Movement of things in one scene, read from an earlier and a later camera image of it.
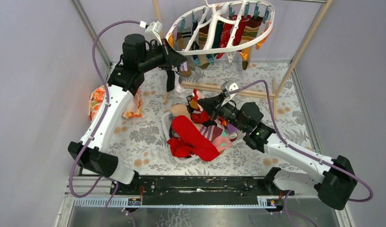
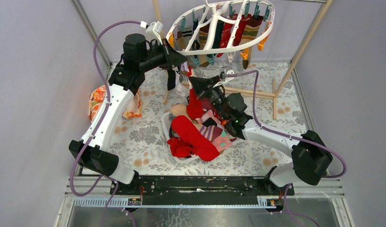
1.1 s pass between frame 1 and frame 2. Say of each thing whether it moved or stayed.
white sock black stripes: stayed
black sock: stayed
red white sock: moved
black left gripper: stayed
